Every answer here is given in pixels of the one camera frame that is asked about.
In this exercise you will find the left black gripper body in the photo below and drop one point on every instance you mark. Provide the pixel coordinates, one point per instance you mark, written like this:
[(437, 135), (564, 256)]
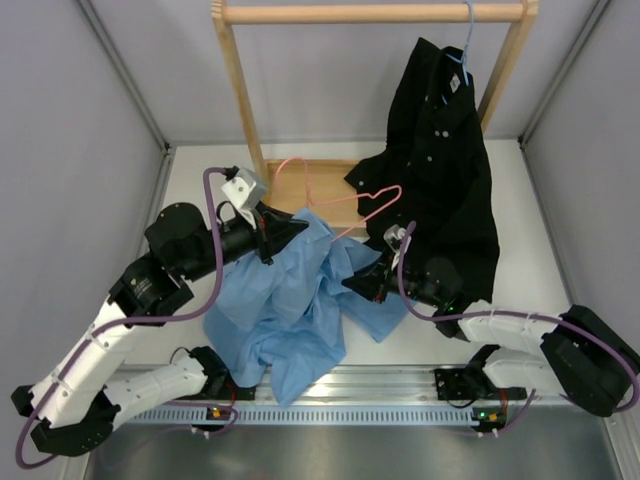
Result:
[(260, 237)]

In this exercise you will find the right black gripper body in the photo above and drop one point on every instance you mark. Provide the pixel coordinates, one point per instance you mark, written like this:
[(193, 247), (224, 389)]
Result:
[(392, 278)]

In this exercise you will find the pink wire hanger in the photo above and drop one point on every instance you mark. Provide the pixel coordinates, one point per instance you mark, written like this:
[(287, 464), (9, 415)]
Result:
[(319, 185)]

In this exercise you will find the light blue shirt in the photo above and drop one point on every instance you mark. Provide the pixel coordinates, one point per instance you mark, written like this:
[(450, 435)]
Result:
[(288, 316)]

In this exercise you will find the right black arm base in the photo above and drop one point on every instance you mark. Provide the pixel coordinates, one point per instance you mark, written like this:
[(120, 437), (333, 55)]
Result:
[(451, 385)]

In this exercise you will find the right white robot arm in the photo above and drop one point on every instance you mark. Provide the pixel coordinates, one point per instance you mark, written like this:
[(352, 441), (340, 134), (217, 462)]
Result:
[(576, 355)]

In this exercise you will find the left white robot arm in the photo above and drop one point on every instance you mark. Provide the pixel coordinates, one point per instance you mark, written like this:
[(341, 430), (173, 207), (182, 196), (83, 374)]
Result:
[(78, 406)]

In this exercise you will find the black shirt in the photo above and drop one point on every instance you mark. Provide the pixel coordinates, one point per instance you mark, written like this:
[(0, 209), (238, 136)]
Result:
[(434, 171)]

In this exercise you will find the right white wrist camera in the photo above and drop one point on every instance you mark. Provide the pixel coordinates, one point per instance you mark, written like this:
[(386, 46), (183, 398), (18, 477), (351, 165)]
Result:
[(394, 237)]

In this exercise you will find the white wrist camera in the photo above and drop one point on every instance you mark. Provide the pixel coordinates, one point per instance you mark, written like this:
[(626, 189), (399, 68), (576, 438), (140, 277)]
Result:
[(244, 189), (394, 237)]

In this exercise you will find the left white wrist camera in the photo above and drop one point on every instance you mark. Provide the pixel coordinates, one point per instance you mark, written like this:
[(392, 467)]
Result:
[(244, 189)]

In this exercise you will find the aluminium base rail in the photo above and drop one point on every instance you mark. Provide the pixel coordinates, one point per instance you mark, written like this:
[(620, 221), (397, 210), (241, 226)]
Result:
[(361, 385)]

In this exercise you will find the grey slotted cable duct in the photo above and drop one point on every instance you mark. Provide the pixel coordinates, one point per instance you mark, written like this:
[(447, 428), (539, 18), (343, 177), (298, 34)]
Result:
[(256, 415)]

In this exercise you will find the blue wire hanger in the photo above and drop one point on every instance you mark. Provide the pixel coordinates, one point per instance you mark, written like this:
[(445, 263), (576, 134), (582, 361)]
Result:
[(465, 45)]

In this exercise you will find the aluminium frame rail left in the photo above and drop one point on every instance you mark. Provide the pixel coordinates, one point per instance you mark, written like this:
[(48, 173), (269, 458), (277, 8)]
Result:
[(160, 170)]

